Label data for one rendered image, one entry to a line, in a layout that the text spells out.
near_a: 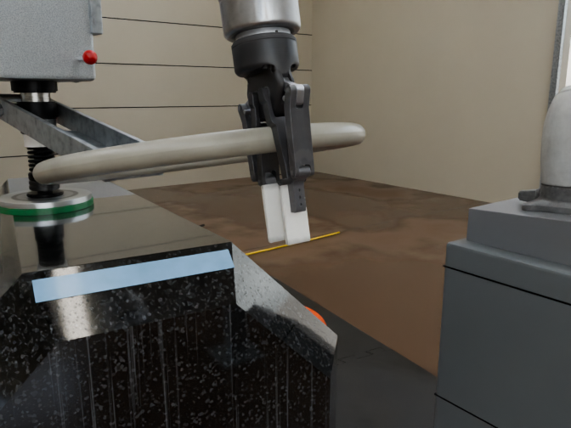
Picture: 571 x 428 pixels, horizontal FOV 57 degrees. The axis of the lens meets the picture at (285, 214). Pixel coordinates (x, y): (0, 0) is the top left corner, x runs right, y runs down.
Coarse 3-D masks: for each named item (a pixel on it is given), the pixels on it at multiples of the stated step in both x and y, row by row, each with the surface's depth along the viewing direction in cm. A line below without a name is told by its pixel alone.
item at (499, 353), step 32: (448, 256) 125; (480, 256) 118; (512, 256) 113; (448, 288) 126; (480, 288) 119; (512, 288) 112; (544, 288) 107; (448, 320) 127; (480, 320) 120; (512, 320) 113; (544, 320) 108; (448, 352) 128; (480, 352) 121; (512, 352) 114; (544, 352) 108; (448, 384) 130; (480, 384) 122; (512, 384) 115; (544, 384) 109; (448, 416) 131; (480, 416) 123; (512, 416) 116; (544, 416) 110
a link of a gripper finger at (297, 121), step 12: (288, 96) 55; (288, 108) 56; (300, 108) 56; (288, 120) 56; (300, 120) 56; (288, 132) 57; (300, 132) 56; (288, 144) 57; (300, 144) 57; (300, 156) 57; (312, 156) 57; (312, 168) 57
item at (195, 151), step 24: (144, 144) 58; (168, 144) 57; (192, 144) 57; (216, 144) 58; (240, 144) 58; (264, 144) 59; (312, 144) 63; (336, 144) 68; (48, 168) 64; (72, 168) 61; (96, 168) 59; (120, 168) 59; (144, 168) 59; (168, 168) 101; (192, 168) 103
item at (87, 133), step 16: (0, 96) 137; (16, 96) 140; (0, 112) 124; (16, 112) 118; (64, 112) 127; (80, 112) 122; (16, 128) 120; (32, 128) 113; (48, 128) 107; (80, 128) 122; (96, 128) 116; (112, 128) 112; (48, 144) 109; (64, 144) 103; (80, 144) 98; (96, 144) 114; (112, 144) 112; (144, 176) 99
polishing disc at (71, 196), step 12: (24, 192) 134; (72, 192) 134; (84, 192) 134; (0, 204) 122; (12, 204) 120; (24, 204) 120; (36, 204) 120; (48, 204) 121; (60, 204) 122; (72, 204) 125
